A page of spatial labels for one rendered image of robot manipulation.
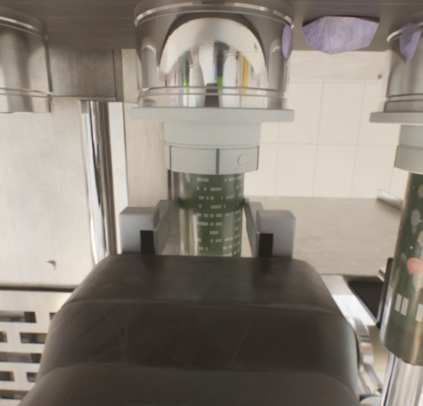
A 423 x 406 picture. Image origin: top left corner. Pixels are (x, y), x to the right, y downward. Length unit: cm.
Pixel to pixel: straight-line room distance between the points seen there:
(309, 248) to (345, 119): 145
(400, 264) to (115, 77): 20
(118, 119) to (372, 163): 169
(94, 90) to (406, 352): 24
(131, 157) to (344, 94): 158
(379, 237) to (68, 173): 31
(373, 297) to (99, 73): 26
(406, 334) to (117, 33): 21
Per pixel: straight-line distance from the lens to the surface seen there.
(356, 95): 176
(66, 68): 25
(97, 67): 24
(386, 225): 43
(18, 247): 26
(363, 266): 31
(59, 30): 19
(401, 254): 18
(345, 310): 48
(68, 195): 23
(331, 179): 176
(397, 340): 20
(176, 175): 44
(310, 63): 35
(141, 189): 23
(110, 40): 20
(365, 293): 28
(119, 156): 20
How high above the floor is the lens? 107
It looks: 14 degrees up
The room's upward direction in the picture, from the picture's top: 179 degrees counter-clockwise
